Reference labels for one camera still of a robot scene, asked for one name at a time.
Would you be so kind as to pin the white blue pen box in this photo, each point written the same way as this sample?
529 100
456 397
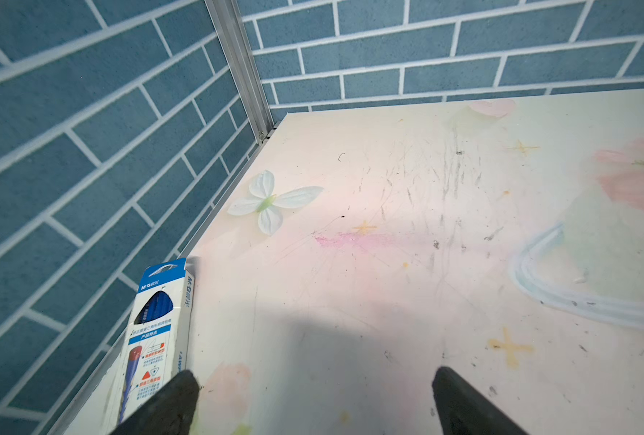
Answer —
155 345

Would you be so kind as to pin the aluminium corner post left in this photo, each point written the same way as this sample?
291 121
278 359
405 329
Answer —
228 23

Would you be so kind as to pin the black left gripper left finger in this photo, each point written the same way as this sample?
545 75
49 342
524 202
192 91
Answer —
169 412

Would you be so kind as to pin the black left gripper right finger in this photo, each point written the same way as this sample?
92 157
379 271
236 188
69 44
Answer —
463 410

